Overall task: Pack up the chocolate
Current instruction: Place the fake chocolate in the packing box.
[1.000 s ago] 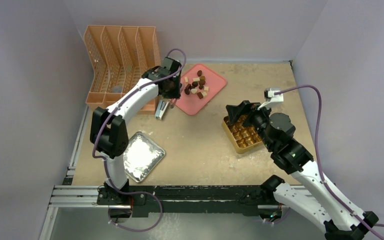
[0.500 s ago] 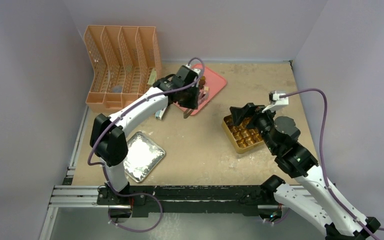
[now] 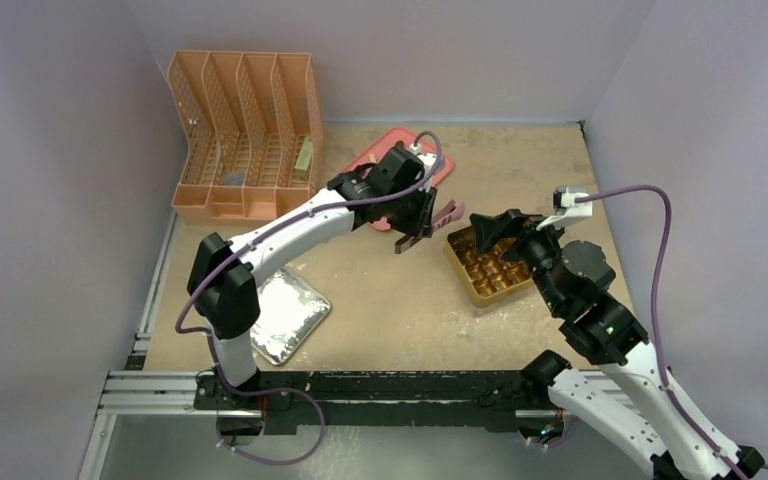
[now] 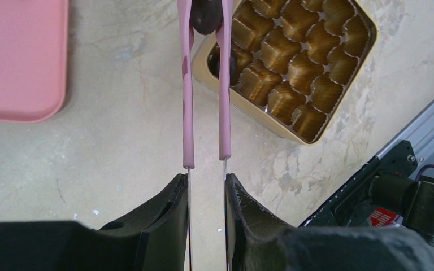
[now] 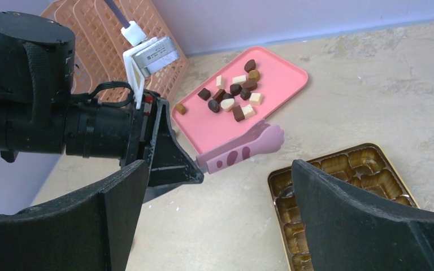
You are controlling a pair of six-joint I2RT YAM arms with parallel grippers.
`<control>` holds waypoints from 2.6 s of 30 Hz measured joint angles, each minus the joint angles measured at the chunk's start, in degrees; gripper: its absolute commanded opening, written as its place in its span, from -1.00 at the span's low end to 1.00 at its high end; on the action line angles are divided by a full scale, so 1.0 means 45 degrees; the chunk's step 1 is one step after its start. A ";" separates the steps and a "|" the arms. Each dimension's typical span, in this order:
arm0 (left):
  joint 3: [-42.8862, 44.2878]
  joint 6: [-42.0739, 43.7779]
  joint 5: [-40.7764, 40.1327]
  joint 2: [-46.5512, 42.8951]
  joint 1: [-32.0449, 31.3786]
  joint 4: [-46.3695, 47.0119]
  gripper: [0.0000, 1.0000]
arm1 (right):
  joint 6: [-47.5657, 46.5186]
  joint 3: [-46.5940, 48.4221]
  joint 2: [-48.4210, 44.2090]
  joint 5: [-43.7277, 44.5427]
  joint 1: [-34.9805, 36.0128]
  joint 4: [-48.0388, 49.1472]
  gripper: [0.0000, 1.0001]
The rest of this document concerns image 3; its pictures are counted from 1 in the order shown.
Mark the orange plastic file organizer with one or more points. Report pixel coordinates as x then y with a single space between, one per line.
243 114

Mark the silver foil tray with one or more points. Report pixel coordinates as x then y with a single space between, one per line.
291 309

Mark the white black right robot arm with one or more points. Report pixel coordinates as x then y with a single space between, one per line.
663 431

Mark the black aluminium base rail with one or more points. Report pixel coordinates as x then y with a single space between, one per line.
497 401

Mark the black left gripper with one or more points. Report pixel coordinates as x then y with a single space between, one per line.
420 225

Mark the pink tongs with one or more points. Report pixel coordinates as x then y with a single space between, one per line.
452 211

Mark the green eraser block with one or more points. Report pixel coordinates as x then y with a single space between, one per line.
303 159

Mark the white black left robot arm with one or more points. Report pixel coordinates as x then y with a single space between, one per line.
227 274

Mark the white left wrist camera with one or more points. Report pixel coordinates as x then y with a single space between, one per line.
425 152

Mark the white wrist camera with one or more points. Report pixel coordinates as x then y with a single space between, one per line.
571 206
425 152

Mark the pink plastic tray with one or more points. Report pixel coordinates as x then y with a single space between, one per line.
376 151

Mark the gold chocolate box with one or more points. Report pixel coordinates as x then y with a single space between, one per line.
486 277

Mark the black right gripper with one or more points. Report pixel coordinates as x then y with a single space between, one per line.
515 235

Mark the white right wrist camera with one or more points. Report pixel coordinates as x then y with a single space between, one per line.
571 206

